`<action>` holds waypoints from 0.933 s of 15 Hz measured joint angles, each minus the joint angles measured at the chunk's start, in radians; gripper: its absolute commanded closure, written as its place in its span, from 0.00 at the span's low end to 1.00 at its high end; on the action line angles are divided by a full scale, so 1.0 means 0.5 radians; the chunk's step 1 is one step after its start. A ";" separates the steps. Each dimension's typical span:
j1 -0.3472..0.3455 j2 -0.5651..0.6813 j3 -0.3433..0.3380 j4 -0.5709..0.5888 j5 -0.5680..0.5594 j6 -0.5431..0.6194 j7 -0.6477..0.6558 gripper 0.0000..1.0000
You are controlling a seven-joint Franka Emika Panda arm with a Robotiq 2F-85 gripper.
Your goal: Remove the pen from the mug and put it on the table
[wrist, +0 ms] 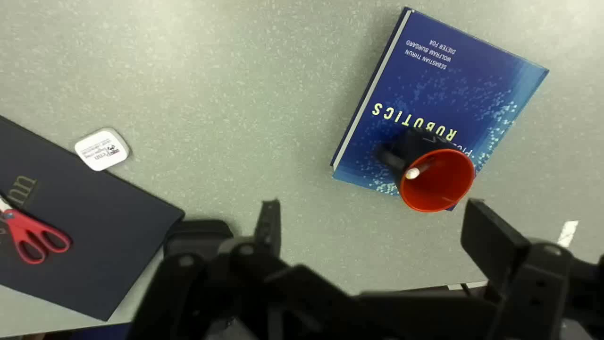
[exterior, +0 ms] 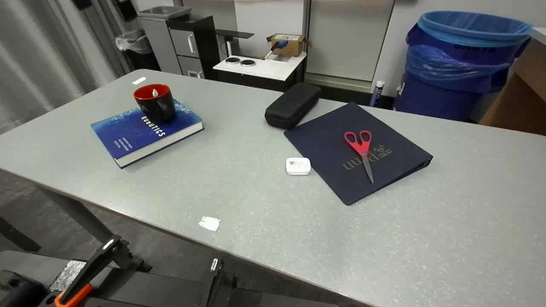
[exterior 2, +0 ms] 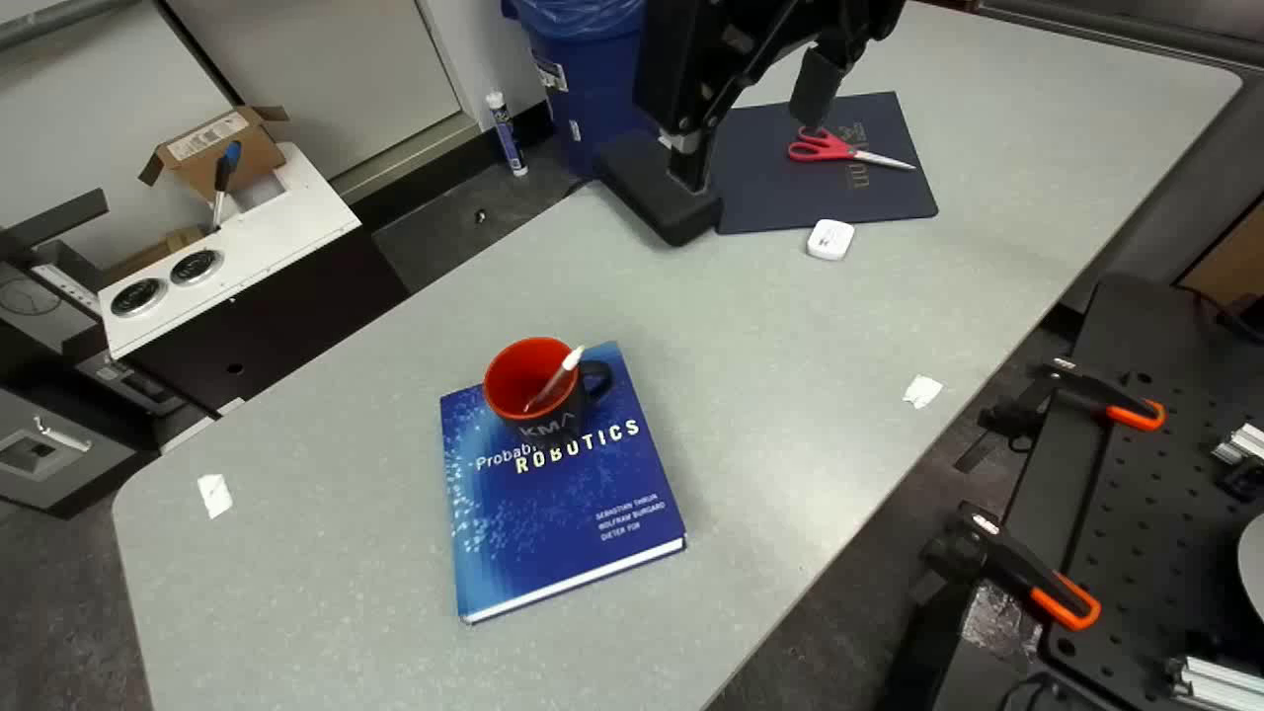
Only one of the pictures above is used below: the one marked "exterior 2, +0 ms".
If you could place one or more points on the orange black mug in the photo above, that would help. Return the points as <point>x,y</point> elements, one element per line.
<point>525,371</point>

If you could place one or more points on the blue trash bin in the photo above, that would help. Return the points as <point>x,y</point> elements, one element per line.
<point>588,62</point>

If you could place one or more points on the dark blue folder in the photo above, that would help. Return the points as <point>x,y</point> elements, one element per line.
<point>763,186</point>

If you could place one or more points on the upper orange black clamp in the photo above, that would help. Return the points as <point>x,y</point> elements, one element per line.
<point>1080,385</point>

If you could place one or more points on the lower orange black clamp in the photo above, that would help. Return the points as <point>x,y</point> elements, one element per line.
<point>978,548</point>

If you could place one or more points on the black perforated board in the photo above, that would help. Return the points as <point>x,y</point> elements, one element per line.
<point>1158,527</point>

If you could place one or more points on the white paper tag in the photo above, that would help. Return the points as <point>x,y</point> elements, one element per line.
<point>217,494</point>
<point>924,394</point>

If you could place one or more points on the white pen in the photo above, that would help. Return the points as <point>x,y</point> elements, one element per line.
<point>555,381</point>

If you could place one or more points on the orange black clamp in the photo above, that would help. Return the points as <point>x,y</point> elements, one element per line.
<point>1080,385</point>
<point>978,548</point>

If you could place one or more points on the white bottle on floor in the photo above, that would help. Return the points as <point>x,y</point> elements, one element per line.
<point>502,127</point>

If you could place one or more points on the white paper tag left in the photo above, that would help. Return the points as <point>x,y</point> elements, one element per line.
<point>217,494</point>

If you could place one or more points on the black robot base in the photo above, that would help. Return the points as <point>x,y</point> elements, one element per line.
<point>664,186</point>

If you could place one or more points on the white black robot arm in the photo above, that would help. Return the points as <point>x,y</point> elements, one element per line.
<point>698,57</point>

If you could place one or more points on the blue robotics book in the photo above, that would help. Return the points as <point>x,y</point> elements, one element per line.
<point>533,522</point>

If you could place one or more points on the white paper tag right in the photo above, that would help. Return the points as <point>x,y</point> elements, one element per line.
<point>924,394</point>

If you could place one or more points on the small white square object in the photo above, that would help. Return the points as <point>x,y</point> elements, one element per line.
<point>833,238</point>

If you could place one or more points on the cardboard box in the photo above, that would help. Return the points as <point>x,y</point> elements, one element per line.
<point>219,157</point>

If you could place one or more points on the red handled scissors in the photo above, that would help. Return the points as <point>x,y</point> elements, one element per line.
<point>833,148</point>

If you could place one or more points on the white side table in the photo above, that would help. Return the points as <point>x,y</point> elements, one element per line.
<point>245,252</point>

